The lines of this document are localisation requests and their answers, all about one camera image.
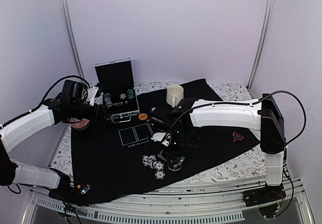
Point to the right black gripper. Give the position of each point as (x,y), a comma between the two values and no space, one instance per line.
(175,154)

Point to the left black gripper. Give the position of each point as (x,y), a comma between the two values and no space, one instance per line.
(98,115)

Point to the aluminium poker chip case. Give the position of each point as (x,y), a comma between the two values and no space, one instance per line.
(116,76)

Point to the clear black dealer button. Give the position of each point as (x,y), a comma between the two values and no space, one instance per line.
(174,164)

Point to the white poker chip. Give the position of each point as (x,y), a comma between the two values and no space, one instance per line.
(122,96)

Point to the blue white chip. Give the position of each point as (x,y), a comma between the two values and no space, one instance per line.
(160,174)
(158,165)

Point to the poker chip stack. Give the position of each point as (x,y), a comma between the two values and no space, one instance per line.
(148,160)
(130,94)

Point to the orange big blind button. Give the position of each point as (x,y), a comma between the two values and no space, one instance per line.
(143,117)

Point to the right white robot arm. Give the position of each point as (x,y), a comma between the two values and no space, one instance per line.
(258,114)

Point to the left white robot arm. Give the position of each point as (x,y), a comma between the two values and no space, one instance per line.
(75,103)

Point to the dice row in case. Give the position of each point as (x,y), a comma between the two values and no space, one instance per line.
(120,104)

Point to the cream ceramic mug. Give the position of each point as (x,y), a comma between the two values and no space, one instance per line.
(174,95)

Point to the black poker table mat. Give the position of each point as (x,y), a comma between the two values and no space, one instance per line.
(108,157)

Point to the red triangle black token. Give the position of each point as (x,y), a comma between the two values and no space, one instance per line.
(236,137)

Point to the small green circuit board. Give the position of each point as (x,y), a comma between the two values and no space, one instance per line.
(83,188)

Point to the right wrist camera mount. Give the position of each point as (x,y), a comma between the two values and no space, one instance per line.
(162,138)

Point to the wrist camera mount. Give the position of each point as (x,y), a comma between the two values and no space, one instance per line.
(92,93)
(162,138)

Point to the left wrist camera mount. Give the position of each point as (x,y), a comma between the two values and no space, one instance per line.
(92,93)

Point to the front aluminium rail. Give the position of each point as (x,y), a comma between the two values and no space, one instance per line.
(220,202)

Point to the left aluminium frame post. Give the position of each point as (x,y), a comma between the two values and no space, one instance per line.
(71,38)

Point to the aluminium frame post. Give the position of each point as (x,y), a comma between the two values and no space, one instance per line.
(261,44)
(71,38)

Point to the right aluminium frame post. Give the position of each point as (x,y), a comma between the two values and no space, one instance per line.
(261,44)

